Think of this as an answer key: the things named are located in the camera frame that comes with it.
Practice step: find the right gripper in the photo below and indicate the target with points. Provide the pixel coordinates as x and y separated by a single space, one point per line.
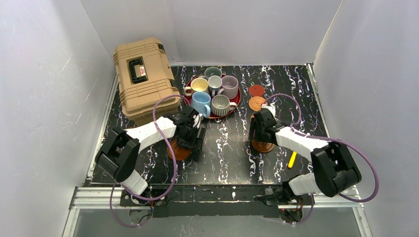
254 134

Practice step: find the sage green mug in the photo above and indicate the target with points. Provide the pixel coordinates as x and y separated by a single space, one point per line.
212 71

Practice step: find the light blue textured mug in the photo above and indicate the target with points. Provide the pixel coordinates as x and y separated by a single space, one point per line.
201 103

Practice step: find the grey ribbed mug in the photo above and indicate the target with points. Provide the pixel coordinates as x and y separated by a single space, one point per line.
221 105

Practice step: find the red round coaster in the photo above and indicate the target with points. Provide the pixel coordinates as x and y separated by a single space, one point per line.
256 90

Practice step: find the grey printed mug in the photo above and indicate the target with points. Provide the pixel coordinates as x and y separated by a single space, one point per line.
214 85

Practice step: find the brown wooden coaster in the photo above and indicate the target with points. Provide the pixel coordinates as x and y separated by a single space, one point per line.
176 153

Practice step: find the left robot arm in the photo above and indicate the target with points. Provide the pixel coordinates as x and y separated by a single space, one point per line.
119 151

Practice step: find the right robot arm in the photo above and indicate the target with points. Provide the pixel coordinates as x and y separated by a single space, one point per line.
334 169

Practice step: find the yellow marker pen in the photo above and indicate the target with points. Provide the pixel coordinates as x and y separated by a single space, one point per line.
292 160

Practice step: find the cream yellow mug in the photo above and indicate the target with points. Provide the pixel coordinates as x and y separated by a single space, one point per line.
196 85

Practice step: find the lilac textured mug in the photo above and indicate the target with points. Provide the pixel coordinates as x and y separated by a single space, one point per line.
229 87

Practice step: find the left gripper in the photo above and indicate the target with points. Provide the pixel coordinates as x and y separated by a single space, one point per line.
199 138

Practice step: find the tan plastic tool case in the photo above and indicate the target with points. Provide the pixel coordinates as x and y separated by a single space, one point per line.
146 81

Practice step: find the dark wooden coaster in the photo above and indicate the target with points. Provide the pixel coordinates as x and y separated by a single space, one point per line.
262 147

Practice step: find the front aluminium frame rail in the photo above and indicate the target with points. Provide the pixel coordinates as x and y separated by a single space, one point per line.
99 197

